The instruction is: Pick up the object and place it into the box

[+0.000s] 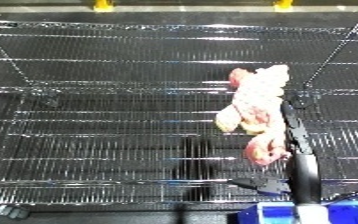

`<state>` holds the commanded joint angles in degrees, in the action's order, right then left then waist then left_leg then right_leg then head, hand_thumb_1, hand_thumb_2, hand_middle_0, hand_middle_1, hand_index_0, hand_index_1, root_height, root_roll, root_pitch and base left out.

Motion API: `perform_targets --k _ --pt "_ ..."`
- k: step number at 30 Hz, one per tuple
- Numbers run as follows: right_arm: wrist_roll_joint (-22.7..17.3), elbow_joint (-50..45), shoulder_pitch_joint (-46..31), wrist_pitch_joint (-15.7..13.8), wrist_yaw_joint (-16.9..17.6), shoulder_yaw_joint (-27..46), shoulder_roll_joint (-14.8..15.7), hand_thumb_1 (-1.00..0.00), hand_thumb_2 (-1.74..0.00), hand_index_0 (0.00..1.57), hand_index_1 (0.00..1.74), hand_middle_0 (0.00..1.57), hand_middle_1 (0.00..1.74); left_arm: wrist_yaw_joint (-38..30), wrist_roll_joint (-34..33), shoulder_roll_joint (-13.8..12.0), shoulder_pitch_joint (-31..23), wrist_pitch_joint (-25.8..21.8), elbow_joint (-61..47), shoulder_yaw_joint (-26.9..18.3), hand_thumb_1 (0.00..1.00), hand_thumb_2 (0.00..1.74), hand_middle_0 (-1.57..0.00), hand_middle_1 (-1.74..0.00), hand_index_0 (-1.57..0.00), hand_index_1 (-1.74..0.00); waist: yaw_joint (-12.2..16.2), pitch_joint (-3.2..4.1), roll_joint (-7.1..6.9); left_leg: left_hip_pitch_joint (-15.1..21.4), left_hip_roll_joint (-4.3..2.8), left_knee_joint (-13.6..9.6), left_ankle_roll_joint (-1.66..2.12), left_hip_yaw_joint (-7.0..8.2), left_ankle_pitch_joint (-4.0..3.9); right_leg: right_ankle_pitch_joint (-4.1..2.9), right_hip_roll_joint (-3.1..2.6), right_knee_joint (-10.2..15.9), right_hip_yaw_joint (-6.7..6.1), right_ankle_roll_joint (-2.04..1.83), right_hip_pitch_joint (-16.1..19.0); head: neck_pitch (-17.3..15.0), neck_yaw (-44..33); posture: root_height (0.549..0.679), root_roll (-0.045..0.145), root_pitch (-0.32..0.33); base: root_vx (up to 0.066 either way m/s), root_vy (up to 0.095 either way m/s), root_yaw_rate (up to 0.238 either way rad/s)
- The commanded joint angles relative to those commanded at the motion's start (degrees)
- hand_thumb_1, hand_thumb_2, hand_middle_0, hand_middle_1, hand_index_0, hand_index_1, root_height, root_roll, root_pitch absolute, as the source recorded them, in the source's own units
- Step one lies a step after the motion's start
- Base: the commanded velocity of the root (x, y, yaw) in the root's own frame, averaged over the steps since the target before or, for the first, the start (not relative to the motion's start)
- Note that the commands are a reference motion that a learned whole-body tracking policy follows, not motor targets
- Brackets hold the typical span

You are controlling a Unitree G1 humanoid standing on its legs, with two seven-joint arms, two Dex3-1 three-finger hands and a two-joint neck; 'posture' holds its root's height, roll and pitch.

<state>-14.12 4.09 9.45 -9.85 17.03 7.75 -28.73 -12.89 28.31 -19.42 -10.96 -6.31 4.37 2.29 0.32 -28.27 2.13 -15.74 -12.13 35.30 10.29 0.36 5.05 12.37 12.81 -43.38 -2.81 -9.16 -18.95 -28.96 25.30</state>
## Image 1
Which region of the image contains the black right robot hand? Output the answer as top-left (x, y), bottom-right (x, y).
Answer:
top-left (232, 100), bottom-right (325, 206)

